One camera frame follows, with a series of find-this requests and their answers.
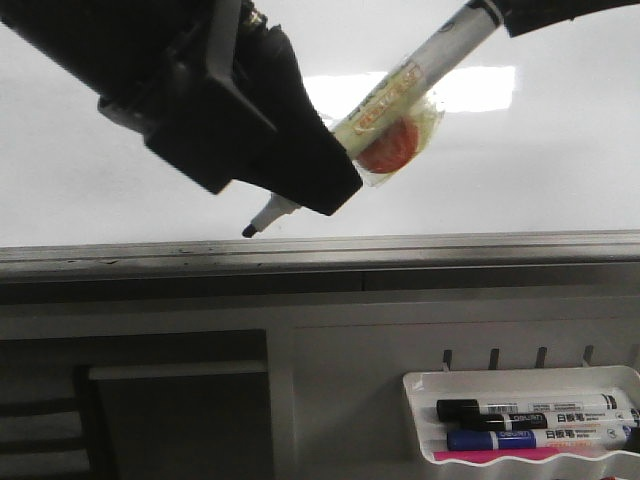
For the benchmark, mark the white black whiteboard marker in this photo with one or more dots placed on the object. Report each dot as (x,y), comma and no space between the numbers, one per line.
(404,91)

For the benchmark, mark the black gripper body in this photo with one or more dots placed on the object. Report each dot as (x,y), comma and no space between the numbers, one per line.
(164,69)

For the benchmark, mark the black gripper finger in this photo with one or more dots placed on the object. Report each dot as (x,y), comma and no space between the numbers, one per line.
(291,151)

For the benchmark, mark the pink eraser strip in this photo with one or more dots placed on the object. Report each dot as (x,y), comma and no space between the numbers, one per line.
(485,456)

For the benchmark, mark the white whiteboard with metal frame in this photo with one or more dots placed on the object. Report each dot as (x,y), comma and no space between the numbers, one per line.
(539,141)

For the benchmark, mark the black capped marker top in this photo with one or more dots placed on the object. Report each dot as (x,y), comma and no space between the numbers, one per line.
(455,409)

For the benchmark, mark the black capped marker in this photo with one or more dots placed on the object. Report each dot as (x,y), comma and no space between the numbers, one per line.
(455,409)
(550,420)

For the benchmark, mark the red magnet taped on marker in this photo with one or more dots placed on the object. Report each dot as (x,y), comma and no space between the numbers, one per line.
(393,149)

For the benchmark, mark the black capped marker middle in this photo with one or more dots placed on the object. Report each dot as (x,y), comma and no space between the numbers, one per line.
(550,420)

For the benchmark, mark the white plastic marker tray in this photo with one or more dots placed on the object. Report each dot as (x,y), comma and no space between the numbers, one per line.
(429,433)

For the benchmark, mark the blue capped marker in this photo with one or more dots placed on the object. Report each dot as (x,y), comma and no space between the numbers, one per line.
(607,437)

